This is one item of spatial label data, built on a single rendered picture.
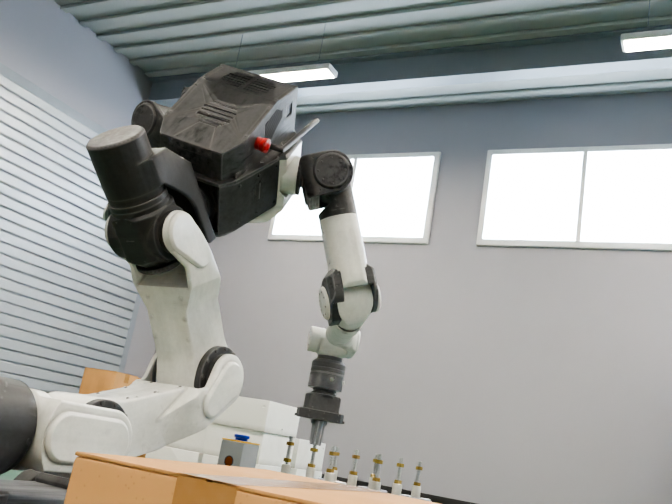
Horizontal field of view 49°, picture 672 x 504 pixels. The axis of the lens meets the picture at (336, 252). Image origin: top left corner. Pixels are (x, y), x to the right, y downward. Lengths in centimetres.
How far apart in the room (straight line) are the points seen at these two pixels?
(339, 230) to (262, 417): 286
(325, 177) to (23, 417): 79
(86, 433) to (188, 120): 67
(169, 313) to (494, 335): 568
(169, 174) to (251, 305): 680
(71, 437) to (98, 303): 675
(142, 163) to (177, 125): 20
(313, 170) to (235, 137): 20
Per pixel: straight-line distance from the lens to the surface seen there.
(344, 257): 165
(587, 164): 737
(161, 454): 481
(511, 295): 712
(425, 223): 756
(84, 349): 796
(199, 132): 158
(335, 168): 165
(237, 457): 191
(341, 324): 171
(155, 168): 145
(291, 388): 778
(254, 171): 160
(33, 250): 745
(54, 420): 128
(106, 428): 136
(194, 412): 156
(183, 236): 148
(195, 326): 158
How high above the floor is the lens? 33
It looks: 15 degrees up
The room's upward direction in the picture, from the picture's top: 10 degrees clockwise
